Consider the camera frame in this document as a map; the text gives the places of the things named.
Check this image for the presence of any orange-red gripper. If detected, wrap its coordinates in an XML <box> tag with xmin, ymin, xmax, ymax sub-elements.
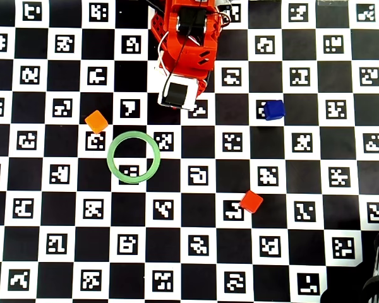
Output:
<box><xmin>159</xmin><ymin>30</ymin><xmax>221</xmax><ymax>95</ymax></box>

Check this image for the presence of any blue cube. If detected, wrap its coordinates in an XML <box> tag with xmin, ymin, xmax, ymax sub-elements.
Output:
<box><xmin>263</xmin><ymin>99</ymin><xmax>286</xmax><ymax>122</ymax></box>

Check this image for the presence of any orange cube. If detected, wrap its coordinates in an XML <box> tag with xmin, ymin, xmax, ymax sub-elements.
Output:
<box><xmin>84</xmin><ymin>109</ymin><xmax>109</xmax><ymax>134</ymax></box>

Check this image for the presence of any red cube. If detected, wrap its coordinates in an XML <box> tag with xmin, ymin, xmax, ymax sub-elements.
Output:
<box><xmin>239</xmin><ymin>189</ymin><xmax>264</xmax><ymax>214</ymax></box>

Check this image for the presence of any orange-red robot base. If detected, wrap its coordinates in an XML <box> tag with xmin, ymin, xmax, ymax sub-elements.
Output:
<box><xmin>150</xmin><ymin>12</ymin><xmax>170</xmax><ymax>45</ymax></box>

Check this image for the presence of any clear tape strip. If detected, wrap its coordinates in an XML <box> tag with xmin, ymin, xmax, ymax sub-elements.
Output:
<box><xmin>316</xmin><ymin>0</ymin><xmax>348</xmax><ymax>8</ymax></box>

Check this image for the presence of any black white marker checkerboard mat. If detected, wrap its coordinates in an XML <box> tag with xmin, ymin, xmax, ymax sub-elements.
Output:
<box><xmin>0</xmin><ymin>0</ymin><xmax>379</xmax><ymax>303</ymax></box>

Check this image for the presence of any white servo cable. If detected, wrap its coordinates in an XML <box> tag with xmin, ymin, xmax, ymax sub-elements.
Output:
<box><xmin>153</xmin><ymin>30</ymin><xmax>174</xmax><ymax>78</ymax></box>

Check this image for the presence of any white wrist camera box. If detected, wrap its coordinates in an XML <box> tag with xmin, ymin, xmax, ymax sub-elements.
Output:
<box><xmin>157</xmin><ymin>73</ymin><xmax>199</xmax><ymax>111</ymax></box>

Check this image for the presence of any green ring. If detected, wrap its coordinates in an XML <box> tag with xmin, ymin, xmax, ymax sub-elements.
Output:
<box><xmin>106</xmin><ymin>131</ymin><xmax>162</xmax><ymax>184</ymax></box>

